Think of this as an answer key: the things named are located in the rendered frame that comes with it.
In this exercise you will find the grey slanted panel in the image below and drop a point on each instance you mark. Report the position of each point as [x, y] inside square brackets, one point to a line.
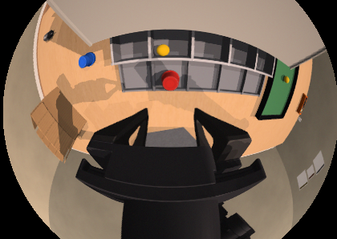
[255, 31]

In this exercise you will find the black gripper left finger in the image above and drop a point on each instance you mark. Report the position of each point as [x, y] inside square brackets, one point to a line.
[121, 131]

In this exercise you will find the blue round disc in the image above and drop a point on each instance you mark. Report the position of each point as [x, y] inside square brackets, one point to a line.
[87, 60]

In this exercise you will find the red plug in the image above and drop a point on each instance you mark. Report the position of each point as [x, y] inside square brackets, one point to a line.
[170, 80]

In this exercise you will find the orange digital multimeter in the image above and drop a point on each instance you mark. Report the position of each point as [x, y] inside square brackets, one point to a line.
[302, 104]

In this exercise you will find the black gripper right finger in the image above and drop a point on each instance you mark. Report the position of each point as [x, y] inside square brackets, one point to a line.
[229, 142]

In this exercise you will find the green tray with black rim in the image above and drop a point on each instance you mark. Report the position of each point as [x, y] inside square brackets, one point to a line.
[276, 99]

